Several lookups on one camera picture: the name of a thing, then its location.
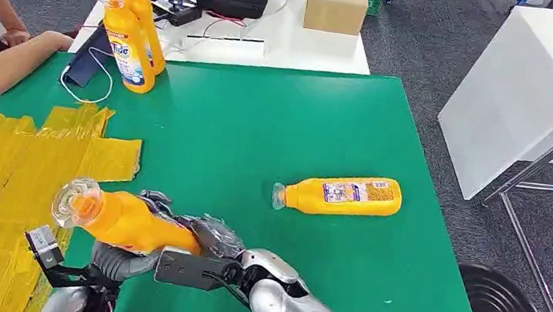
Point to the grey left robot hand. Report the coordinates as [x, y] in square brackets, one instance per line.
[192, 271]

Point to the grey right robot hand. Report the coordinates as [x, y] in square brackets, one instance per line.
[217, 238]

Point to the orange bottle with clear cap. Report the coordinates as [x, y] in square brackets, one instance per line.
[128, 223]

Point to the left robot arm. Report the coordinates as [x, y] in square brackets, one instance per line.
[126, 264]

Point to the green table mat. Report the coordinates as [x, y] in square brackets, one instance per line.
[259, 120]

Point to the orange bottle with back label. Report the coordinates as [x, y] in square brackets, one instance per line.
[346, 196]

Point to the black flat bar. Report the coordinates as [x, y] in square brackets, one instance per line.
[228, 38]

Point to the orange Tide bottle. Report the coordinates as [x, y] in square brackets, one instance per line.
[143, 9]
[127, 49]

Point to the dark blue pouch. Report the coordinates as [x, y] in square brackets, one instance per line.
[87, 60]

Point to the black power adapter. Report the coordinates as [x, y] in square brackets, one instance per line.
[178, 12]

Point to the person's right hand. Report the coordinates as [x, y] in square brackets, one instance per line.
[59, 40]

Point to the person's hand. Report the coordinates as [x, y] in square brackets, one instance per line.
[59, 40]
[16, 37]

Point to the brown cardboard box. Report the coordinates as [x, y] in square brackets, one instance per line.
[335, 5]

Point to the person's left hand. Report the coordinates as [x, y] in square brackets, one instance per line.
[16, 37]

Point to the white side table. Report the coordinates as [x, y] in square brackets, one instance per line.
[503, 99]

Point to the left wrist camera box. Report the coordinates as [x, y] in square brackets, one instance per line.
[44, 247]

